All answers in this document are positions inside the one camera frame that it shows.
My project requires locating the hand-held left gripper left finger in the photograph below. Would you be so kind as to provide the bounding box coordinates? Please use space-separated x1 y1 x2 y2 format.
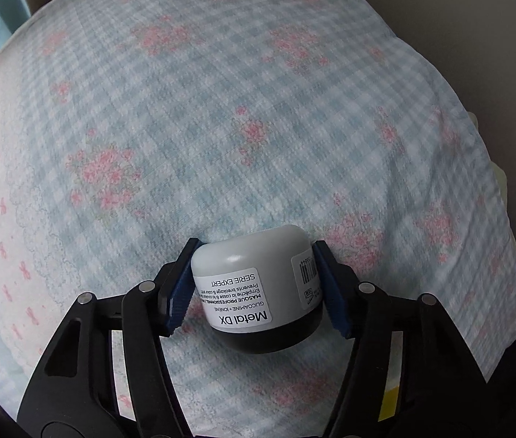
17 237 206 438

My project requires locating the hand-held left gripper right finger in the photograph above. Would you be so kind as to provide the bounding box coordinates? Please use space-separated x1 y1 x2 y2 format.
311 239 486 438

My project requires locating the grey and black cosmetic jar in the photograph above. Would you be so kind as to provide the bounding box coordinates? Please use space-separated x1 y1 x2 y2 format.
191 224 323 354

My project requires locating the checked floral bed sheet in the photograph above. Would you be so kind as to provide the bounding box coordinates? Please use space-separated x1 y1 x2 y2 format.
0 0 516 438

